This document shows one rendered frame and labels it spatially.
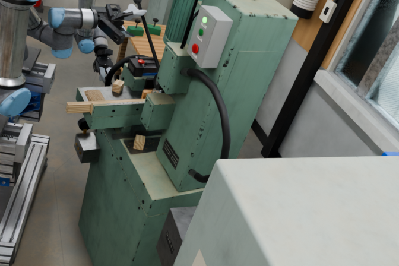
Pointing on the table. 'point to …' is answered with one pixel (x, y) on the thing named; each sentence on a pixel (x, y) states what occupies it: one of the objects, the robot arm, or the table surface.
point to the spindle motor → (186, 0)
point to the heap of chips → (94, 95)
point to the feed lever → (149, 41)
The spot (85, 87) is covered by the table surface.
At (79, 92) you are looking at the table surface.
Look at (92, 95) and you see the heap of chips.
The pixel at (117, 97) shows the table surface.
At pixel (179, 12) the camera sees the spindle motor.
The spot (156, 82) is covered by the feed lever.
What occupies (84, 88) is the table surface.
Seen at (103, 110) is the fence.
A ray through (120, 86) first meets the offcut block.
